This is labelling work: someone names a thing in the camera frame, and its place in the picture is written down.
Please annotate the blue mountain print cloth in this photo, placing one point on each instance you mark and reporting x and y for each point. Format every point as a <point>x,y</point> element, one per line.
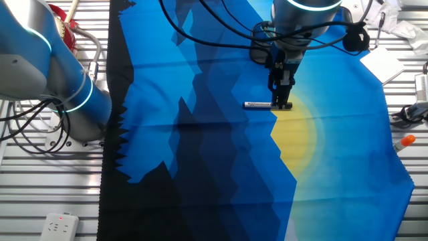
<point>217,150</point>

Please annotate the white black whiteboard marker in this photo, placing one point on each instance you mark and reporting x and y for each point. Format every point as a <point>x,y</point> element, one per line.
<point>257,104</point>

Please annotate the silver vented camera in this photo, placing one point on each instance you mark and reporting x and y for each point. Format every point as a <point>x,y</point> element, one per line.
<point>422,87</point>

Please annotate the small grey camera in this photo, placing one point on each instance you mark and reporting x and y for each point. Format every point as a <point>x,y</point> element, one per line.
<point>418,109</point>

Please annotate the white crumpled cloth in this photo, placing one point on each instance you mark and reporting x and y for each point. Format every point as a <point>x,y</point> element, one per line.
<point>406,31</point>

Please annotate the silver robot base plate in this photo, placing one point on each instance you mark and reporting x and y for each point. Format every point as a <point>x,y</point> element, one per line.
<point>53,142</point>

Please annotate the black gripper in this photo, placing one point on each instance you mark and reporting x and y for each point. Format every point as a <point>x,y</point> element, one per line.
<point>273,72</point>

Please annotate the red drum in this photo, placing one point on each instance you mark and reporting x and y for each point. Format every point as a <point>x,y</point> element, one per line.
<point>68,37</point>

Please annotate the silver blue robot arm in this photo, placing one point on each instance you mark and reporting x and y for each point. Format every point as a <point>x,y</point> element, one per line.
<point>33,50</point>

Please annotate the black silver pen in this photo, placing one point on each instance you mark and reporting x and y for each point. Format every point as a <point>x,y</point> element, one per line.
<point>379,30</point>

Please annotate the wooden drumstick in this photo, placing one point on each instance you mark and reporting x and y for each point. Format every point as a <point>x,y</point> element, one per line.
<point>72,10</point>

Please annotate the white power strip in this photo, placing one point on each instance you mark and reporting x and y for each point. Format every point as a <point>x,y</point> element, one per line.
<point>59,227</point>

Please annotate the orange capped glue stick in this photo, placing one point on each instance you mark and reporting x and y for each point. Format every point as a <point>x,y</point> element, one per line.
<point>404,142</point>

